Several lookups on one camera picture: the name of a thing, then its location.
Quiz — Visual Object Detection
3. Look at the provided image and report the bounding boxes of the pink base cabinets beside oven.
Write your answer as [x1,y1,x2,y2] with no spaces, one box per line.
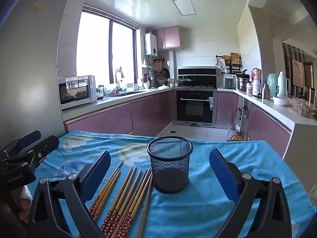
[217,90,293,159]

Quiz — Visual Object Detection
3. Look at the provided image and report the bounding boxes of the black range hood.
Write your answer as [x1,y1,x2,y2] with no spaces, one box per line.
[178,66,218,88]

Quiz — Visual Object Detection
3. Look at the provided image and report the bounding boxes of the white water heater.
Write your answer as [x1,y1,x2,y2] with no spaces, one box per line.
[145,33,158,55]

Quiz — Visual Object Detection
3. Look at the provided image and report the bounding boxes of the framed wall picture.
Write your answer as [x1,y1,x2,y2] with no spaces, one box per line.
[292,58,306,88]

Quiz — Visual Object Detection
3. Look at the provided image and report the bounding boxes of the ceiling light panel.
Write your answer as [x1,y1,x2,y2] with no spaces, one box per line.
[172,0,197,16]

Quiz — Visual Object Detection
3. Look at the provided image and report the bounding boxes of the wok with lid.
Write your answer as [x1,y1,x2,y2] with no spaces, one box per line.
[177,76,194,86]

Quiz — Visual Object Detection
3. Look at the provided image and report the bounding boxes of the bunch of wooden chopsticks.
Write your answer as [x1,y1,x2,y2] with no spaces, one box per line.
[77,160,153,238]

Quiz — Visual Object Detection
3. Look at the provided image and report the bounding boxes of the white microwave oven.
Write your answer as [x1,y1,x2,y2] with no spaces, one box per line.
[58,75,97,110]

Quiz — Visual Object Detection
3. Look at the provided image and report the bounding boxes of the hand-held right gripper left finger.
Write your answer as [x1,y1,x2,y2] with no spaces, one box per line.
[27,150,111,238]

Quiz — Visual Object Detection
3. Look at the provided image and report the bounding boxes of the black mesh holder cup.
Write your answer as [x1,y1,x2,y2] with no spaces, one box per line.
[147,136,194,194]

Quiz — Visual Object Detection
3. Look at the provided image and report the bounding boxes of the pink electric kettle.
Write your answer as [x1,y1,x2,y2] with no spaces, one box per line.
[251,68,262,82]

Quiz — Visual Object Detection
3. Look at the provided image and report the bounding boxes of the pink wall cabinet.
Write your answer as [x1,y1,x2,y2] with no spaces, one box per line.
[151,25,181,50]

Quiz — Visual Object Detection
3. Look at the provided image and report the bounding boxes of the blue printed tablecloth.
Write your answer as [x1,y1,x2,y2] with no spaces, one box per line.
[25,130,316,238]

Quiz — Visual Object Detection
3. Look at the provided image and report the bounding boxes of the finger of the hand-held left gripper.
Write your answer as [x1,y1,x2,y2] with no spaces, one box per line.
[0,130,42,159]
[5,135,60,171]

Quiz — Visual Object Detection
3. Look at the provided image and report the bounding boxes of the steel stock pot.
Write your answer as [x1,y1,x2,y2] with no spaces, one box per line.
[236,77,249,91]

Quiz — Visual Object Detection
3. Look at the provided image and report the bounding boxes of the black built-in oven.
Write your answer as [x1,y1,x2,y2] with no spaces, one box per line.
[175,89,215,127]

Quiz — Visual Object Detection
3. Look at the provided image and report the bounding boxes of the kitchen window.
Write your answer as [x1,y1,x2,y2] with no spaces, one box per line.
[75,4,139,85]

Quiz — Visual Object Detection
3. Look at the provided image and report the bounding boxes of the person's left hand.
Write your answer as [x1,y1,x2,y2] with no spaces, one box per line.
[18,185,34,218]

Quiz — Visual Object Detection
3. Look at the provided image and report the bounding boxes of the steel rice cooker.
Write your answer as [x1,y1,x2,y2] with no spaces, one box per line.
[221,77,236,89]

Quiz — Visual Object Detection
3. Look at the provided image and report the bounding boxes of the dark liquid plastic bottle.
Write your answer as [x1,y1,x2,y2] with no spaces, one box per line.
[226,126,237,142]

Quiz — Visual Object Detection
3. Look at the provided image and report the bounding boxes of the grey refrigerator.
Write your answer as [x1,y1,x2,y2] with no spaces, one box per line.
[0,0,73,152]

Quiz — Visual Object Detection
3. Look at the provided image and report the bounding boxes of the black countertop rack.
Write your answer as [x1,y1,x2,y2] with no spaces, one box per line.
[215,55,243,74]

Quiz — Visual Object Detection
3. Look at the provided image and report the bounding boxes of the pink base cabinets under window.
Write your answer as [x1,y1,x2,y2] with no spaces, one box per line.
[64,89,174,137]

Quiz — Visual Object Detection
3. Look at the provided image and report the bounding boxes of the clear plastic food container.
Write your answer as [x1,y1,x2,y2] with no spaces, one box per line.
[291,99,315,117]

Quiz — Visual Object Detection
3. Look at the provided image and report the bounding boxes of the white thermos bottle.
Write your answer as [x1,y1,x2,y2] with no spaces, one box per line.
[277,71,288,98]

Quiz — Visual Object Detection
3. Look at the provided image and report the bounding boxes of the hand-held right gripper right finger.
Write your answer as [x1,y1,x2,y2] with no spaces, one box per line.
[209,148,293,238]

